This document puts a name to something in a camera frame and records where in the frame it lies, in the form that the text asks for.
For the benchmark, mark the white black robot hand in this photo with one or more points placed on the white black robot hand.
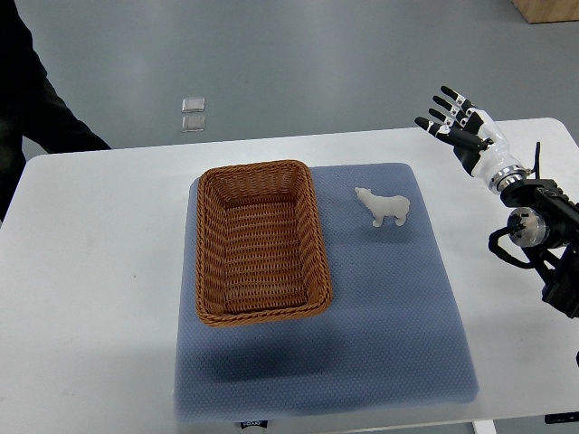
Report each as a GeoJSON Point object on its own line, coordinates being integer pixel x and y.
{"type": "Point", "coordinates": [476, 140]}

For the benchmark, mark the white bear figurine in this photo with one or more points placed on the white bear figurine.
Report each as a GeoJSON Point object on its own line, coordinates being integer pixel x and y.
{"type": "Point", "coordinates": [384, 206]}

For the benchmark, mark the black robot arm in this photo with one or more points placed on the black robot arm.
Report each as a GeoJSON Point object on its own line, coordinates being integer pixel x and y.
{"type": "Point", "coordinates": [541, 234]}

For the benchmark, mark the brown wicker basket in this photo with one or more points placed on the brown wicker basket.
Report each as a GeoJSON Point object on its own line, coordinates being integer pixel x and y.
{"type": "Point", "coordinates": [260, 255]}

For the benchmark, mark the wooden box corner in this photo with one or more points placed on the wooden box corner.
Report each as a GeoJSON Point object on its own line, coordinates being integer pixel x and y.
{"type": "Point", "coordinates": [548, 11]}

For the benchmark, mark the blue grey mat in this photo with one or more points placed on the blue grey mat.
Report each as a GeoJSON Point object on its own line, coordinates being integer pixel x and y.
{"type": "Point", "coordinates": [391, 337]}

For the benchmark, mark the upper floor metal plate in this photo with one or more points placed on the upper floor metal plate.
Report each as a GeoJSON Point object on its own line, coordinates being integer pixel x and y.
{"type": "Point", "coordinates": [193, 104]}

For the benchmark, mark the black table control panel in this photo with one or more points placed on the black table control panel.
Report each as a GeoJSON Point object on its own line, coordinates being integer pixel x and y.
{"type": "Point", "coordinates": [561, 418]}

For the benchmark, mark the table label plate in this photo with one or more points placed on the table label plate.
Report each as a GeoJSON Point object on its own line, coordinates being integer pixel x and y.
{"type": "Point", "coordinates": [254, 426]}

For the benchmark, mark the person in dark clothes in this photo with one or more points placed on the person in dark clothes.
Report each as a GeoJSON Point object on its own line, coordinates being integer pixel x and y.
{"type": "Point", "coordinates": [31, 108]}

